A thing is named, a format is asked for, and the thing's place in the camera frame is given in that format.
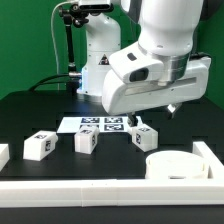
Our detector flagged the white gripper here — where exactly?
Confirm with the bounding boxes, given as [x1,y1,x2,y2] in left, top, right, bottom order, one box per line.
[102,42,211,127]

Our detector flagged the white round stool seat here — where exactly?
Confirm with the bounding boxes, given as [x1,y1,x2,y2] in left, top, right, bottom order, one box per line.
[145,150,209,180]

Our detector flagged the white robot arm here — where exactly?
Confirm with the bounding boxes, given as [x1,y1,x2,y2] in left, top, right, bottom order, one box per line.
[78,0,224,126]

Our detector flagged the white sheet with tags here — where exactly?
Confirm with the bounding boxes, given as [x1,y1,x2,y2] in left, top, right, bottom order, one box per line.
[57,116,130,134]

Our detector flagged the white U-shaped fence wall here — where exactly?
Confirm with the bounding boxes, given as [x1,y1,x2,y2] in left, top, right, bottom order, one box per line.
[0,141,224,208]

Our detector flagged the black cables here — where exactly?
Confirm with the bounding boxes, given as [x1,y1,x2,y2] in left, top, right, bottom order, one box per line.
[27,73,83,92]

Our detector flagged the camera on stand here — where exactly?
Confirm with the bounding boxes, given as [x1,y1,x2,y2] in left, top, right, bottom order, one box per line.
[78,0,113,14]

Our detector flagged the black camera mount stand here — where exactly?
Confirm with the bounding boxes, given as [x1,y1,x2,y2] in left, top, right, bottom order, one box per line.
[59,6,89,94]

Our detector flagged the white cable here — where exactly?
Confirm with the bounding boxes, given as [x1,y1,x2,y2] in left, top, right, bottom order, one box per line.
[50,0,80,92]

